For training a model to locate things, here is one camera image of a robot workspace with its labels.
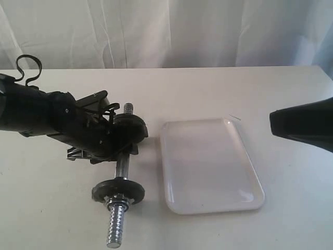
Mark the white backdrop curtain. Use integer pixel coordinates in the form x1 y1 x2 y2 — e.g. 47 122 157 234
1 1 332 74

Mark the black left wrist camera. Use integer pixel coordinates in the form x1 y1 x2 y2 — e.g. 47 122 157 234
76 90 110 115

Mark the black weight plate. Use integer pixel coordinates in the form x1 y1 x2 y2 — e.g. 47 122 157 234
113 114 148 138
92 178 145 204

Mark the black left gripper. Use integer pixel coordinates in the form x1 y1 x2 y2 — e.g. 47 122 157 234
59 114 138 164

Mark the white rectangular plastic tray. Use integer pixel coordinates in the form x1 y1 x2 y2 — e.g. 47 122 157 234
160 118 265 215

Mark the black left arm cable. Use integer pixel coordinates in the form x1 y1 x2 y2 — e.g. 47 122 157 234
16 54 43 86

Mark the black weight plate tray side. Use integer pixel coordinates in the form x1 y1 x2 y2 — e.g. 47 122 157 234
112 123 148 143

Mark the chrome threaded dumbbell bar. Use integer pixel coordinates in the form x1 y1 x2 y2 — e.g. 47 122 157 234
105 103 135 247

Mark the chrome spin-lock nut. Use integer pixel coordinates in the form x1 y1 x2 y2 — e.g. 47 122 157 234
104 194 134 209

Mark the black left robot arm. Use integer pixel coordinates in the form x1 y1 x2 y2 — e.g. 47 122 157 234
1 74 148 164

